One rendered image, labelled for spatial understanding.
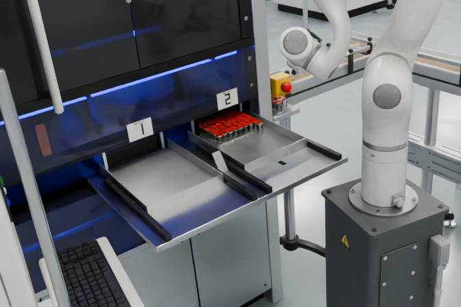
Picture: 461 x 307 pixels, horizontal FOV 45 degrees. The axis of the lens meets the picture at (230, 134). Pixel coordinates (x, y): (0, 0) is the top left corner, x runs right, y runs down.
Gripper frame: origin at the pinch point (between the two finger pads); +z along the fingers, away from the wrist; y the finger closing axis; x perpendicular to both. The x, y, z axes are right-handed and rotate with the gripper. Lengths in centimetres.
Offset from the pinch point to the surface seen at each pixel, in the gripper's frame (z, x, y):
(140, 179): -4, -21, 60
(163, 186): -7, -13, 56
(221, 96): 16.6, -19.1, 25.7
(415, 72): 78, 30, -25
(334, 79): 72, 4, -4
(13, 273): -76, -12, 68
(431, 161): 90, 59, 1
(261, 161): 4.1, 6.2, 34.0
